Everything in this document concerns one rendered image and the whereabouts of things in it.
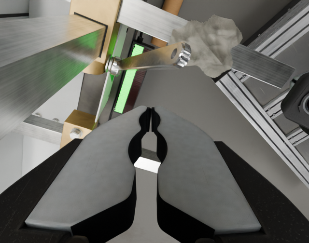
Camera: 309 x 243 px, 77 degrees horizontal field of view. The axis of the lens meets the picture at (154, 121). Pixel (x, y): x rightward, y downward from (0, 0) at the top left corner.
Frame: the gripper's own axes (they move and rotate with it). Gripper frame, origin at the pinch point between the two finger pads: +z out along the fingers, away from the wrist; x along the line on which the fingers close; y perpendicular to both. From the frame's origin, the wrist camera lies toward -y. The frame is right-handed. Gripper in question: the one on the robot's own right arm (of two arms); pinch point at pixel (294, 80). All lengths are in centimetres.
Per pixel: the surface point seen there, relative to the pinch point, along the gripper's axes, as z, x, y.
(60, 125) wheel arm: 2.9, -23.3, -33.4
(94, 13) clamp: -4.5, -1.3, -29.1
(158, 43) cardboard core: 75, -13, -17
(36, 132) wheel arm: 0.8, -24.8, -36.5
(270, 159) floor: 83, -60, 91
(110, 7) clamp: -4.5, -0.1, -27.7
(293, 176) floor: 83, -68, 119
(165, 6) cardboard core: 76, 3, -19
